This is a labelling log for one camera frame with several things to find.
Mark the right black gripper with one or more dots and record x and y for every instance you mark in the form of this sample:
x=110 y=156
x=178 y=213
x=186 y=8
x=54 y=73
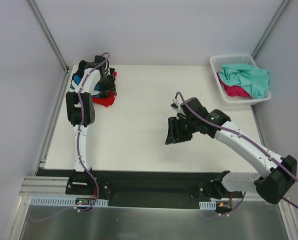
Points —
x=180 y=128

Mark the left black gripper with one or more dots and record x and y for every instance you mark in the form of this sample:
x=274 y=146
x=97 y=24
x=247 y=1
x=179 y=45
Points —
x=108 y=83

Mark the black daisy t-shirt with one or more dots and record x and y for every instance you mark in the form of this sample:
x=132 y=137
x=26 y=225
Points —
x=86 y=79

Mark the red t-shirt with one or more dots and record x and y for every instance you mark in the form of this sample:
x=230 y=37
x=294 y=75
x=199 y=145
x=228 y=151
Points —
x=104 y=101

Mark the white plastic basket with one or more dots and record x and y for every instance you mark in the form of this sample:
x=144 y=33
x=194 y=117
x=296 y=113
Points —
x=216 y=63

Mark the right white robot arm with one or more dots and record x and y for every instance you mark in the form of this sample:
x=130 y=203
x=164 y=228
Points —
x=274 y=174

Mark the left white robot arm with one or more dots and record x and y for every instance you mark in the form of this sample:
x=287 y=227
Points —
x=81 y=115

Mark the magenta t-shirt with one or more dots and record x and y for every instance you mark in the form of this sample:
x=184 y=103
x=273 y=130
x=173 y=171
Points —
x=235 y=91

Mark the teal t-shirt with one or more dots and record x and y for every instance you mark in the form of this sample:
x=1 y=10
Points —
x=253 y=80

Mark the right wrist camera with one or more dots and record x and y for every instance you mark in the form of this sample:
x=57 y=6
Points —
x=175 y=104

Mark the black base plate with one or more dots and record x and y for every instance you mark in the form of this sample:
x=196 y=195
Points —
x=140 y=189

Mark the right white cable duct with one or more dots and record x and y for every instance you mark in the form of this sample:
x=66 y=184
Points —
x=207 y=205

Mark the white cable duct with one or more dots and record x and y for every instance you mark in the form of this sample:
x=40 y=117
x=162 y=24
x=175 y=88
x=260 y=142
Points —
x=207 y=205
x=56 y=201

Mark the left aluminium frame post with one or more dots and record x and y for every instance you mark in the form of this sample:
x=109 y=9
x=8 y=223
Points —
x=47 y=33

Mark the aluminium frame post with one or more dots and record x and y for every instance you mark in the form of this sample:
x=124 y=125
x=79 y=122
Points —
x=47 y=33
x=270 y=27

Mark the left white cable duct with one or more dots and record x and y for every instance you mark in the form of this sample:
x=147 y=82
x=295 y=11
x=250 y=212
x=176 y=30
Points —
x=56 y=201

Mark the right aluminium frame post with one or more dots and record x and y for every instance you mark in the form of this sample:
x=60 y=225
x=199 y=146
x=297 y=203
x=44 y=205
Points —
x=270 y=27

